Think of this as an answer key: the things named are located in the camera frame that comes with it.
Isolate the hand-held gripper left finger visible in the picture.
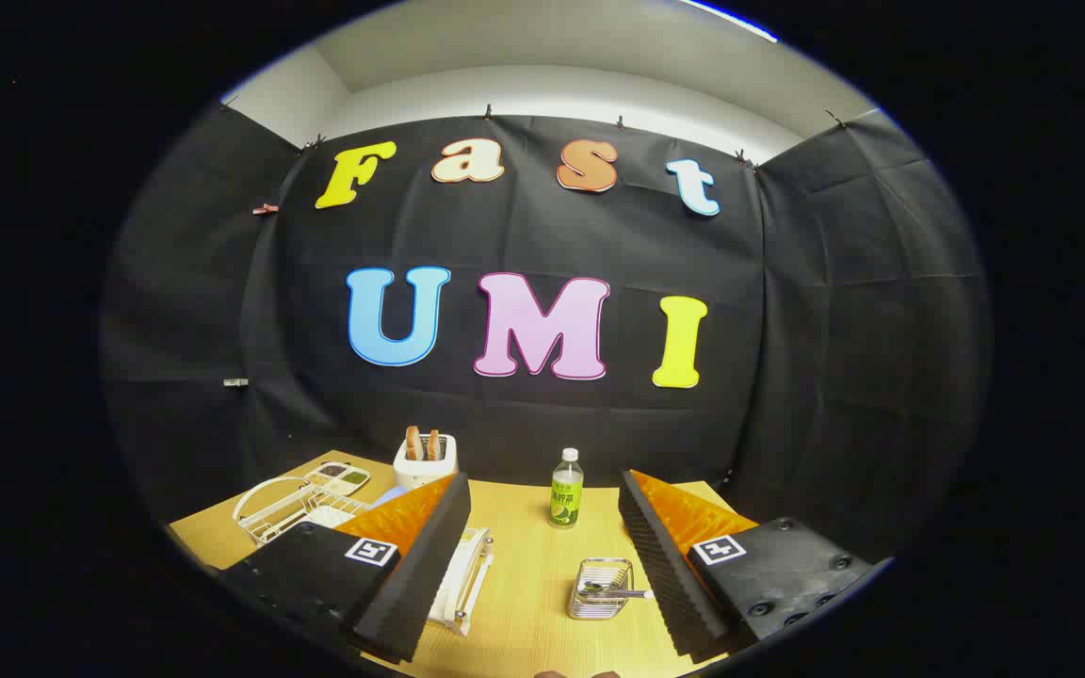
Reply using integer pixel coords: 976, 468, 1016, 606
219, 473, 473, 666

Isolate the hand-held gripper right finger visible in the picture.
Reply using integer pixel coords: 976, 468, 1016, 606
618, 469, 894, 662

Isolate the metal spoon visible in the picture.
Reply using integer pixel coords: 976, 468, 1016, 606
580, 581, 655, 601

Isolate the white wire dish rack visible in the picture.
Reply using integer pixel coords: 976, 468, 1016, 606
232, 476, 494, 637

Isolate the metal wire basket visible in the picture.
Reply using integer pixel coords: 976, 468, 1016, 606
567, 557, 636, 621

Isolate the white toaster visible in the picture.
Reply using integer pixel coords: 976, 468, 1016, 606
393, 433, 460, 491

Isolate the green tea bottle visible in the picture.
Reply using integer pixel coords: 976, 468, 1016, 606
548, 447, 586, 529

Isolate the white seasoning tray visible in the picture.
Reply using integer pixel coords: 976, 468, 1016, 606
305, 460, 371, 496

